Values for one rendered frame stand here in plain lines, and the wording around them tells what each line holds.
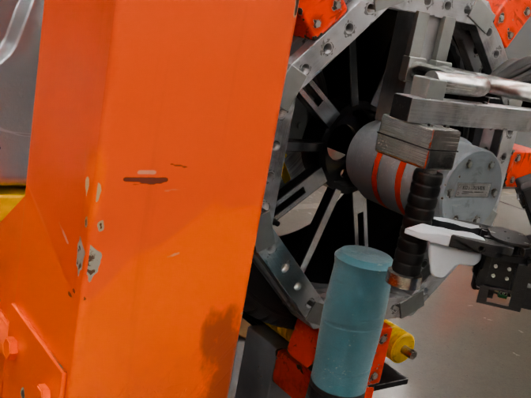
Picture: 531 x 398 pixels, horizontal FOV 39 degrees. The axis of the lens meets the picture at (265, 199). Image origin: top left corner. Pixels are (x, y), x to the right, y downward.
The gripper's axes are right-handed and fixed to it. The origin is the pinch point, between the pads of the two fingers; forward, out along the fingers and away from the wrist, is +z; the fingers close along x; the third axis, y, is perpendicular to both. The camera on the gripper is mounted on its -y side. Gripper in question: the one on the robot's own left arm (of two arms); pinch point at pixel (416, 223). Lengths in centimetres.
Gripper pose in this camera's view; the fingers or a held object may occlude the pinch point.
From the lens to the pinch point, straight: 93.7
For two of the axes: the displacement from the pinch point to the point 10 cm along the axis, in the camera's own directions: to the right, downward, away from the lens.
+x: 1.8, -2.1, 9.6
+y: -1.7, 9.5, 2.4
